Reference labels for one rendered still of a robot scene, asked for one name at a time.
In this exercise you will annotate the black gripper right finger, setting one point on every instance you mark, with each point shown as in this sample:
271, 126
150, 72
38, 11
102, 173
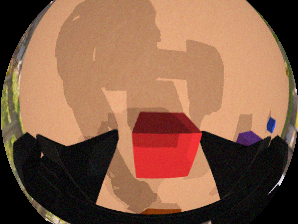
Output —
228, 160

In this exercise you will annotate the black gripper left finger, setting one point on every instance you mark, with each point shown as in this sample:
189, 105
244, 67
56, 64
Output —
86, 163

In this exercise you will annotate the purple block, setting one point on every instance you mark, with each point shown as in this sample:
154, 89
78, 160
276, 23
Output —
248, 138

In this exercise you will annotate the small blue block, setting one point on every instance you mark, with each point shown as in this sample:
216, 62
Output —
270, 125

